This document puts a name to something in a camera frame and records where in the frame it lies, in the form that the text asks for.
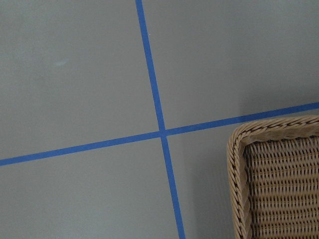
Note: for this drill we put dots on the brown wicker basket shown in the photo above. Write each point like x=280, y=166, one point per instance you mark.
x=273, y=170

